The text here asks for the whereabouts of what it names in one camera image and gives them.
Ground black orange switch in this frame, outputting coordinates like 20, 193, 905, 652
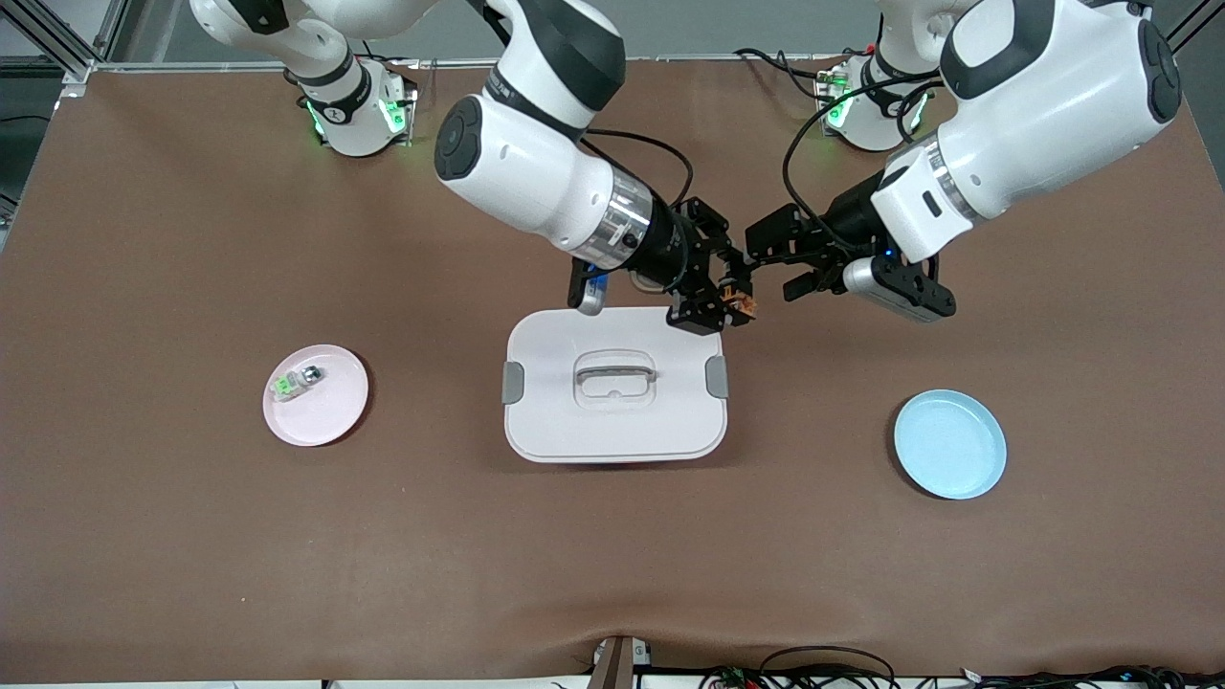
720, 278, 763, 324

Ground white lidded box grey latches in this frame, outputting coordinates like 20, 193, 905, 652
501, 306, 730, 465

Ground light blue round plate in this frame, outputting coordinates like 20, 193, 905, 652
893, 389, 1008, 500

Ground brown table cover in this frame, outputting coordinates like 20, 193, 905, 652
0, 57, 1225, 685

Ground pink round plate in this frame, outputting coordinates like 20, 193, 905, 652
262, 344, 370, 448

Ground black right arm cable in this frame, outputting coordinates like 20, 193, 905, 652
579, 128, 696, 208

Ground black left base cable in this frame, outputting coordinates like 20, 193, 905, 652
734, 48, 845, 102

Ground black base cable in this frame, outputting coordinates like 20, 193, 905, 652
352, 10, 419, 66
734, 48, 845, 102

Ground black looped cable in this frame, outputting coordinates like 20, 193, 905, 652
699, 645, 901, 689

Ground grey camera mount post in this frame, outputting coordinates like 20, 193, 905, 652
588, 634, 653, 689

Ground black right base cable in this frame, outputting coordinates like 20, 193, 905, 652
352, 10, 419, 66

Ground aluminium frame profile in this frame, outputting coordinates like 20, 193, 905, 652
1163, 0, 1225, 58
14, 0, 130, 99

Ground white green switch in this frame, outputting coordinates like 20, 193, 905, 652
273, 364, 326, 403

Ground black cable bundle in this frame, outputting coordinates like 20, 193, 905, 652
957, 664, 1225, 689

